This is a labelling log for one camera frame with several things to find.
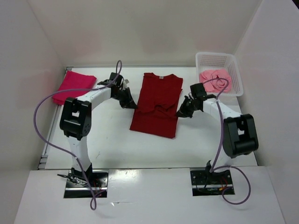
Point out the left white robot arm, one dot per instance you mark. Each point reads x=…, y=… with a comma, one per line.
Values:
x=76, y=121

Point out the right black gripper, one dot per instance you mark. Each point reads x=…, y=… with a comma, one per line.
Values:
x=183, y=112

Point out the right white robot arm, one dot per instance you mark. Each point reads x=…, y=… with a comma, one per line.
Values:
x=238, y=135

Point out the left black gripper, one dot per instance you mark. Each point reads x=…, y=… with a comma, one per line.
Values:
x=128, y=102

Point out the light pink t shirt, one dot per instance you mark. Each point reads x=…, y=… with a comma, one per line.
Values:
x=216, y=80

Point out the magenta t shirt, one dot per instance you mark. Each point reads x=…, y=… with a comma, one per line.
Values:
x=73, y=80

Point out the white plastic basket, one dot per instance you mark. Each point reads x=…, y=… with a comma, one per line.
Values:
x=215, y=61

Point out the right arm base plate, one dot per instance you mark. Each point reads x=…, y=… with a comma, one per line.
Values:
x=205, y=184

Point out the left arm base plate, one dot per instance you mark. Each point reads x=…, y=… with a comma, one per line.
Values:
x=76, y=187

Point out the dark red t shirt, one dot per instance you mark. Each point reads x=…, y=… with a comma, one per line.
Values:
x=157, y=105

